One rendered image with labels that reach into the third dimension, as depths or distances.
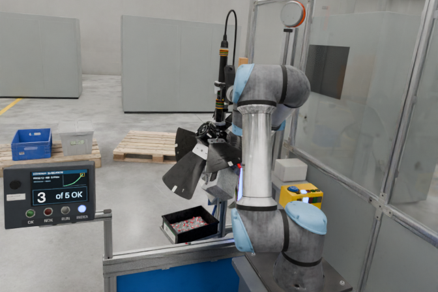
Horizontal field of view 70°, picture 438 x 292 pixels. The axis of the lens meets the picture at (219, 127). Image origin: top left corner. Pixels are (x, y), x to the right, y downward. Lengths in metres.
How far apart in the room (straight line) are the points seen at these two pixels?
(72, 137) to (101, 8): 9.73
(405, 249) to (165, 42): 6.08
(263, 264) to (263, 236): 0.21
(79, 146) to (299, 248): 3.68
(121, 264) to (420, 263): 1.22
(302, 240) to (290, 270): 0.11
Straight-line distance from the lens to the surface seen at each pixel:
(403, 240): 1.68
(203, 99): 7.29
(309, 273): 0.98
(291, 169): 2.00
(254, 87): 0.89
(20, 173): 1.16
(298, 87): 0.93
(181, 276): 1.47
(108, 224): 1.27
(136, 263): 1.36
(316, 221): 0.90
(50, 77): 8.62
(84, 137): 4.27
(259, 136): 0.88
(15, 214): 1.19
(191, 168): 1.64
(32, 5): 13.81
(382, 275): 1.83
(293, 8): 2.12
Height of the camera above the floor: 1.68
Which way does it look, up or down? 16 degrees down
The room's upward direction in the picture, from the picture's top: 4 degrees clockwise
